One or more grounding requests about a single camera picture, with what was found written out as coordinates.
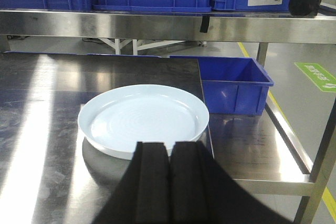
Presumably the blue bin on lower shelf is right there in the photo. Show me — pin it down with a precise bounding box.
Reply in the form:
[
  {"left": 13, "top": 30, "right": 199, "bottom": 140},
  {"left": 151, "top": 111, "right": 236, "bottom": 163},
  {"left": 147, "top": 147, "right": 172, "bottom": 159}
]
[{"left": 170, "top": 55, "right": 274, "bottom": 115}]

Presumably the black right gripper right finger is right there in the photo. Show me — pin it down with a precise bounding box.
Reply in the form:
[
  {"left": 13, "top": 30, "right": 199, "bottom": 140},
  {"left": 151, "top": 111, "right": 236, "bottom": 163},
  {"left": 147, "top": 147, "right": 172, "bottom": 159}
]
[{"left": 170, "top": 142, "right": 291, "bottom": 223}]

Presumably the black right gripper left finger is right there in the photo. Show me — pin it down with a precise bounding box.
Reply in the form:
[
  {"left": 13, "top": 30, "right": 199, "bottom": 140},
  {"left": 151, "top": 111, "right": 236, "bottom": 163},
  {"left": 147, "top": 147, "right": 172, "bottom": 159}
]
[{"left": 96, "top": 142, "right": 170, "bottom": 223}]

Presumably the green floor sign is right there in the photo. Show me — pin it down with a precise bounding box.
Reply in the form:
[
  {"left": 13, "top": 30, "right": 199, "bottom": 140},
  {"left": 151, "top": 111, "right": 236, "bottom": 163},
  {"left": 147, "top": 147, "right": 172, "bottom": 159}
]
[{"left": 294, "top": 62, "right": 336, "bottom": 93}]

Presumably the white frame trolley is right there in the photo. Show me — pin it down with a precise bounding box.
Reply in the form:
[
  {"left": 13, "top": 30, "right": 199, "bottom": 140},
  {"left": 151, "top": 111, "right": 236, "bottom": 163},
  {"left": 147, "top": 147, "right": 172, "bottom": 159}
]
[{"left": 83, "top": 37, "right": 187, "bottom": 56}]

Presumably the light blue plate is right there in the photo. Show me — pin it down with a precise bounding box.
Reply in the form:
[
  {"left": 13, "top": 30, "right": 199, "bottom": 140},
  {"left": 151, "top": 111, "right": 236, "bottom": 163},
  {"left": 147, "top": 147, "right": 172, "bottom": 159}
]
[{"left": 78, "top": 84, "right": 209, "bottom": 160}]

